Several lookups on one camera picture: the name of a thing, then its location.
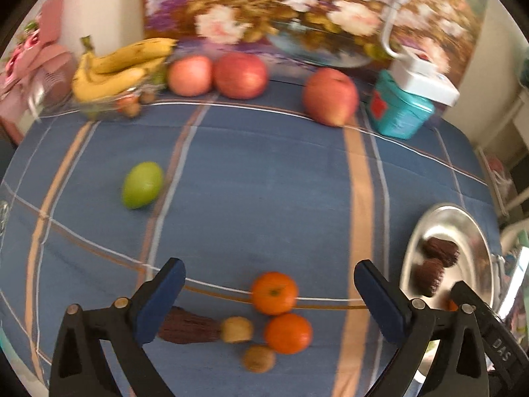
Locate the round metal plate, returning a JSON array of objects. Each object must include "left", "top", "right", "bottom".
[{"left": 399, "top": 202, "right": 497, "bottom": 383}]

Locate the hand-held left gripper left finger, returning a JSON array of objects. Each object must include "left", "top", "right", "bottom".
[{"left": 50, "top": 257, "right": 186, "bottom": 397}]

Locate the white box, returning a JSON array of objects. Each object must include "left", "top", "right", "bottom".
[{"left": 390, "top": 47, "right": 461, "bottom": 107}]

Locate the orange tangerine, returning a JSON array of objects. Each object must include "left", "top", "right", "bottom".
[
  {"left": 264, "top": 313, "right": 313, "bottom": 355},
  {"left": 251, "top": 272, "right": 299, "bottom": 316}
]

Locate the blue plaid tablecloth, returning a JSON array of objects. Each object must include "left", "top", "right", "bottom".
[{"left": 0, "top": 74, "right": 503, "bottom": 397}]

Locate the pink gift bag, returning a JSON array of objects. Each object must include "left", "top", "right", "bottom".
[{"left": 0, "top": 0, "right": 76, "bottom": 145}]

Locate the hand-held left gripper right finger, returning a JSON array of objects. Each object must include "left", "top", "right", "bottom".
[{"left": 354, "top": 260, "right": 491, "bottom": 397}]

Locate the floral wall picture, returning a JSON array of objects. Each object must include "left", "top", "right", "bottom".
[{"left": 141, "top": 0, "right": 488, "bottom": 69}]

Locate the teal tin box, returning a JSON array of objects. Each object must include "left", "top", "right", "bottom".
[{"left": 368, "top": 69, "right": 435, "bottom": 140}]

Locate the red apple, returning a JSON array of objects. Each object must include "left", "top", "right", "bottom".
[
  {"left": 214, "top": 52, "right": 269, "bottom": 100},
  {"left": 167, "top": 55, "right": 214, "bottom": 97},
  {"left": 302, "top": 68, "right": 359, "bottom": 127}
]

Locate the clear glass bowl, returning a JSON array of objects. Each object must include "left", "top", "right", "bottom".
[{"left": 76, "top": 83, "right": 166, "bottom": 121}]

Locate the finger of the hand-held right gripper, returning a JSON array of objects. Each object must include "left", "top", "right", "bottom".
[{"left": 450, "top": 280, "right": 529, "bottom": 385}]

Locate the brown kiwi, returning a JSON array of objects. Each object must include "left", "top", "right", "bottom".
[
  {"left": 220, "top": 316, "right": 254, "bottom": 344},
  {"left": 243, "top": 345, "right": 276, "bottom": 374}
]

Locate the brown ribbed cupcake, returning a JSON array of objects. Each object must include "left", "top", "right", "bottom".
[
  {"left": 414, "top": 259, "right": 446, "bottom": 297},
  {"left": 158, "top": 307, "right": 223, "bottom": 345},
  {"left": 422, "top": 237, "right": 460, "bottom": 266}
]

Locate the white metal frame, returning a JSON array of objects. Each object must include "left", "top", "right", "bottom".
[{"left": 475, "top": 145, "right": 529, "bottom": 224}]

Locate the yellow banana bunch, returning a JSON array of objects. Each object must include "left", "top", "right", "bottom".
[{"left": 71, "top": 36, "right": 178, "bottom": 103}]

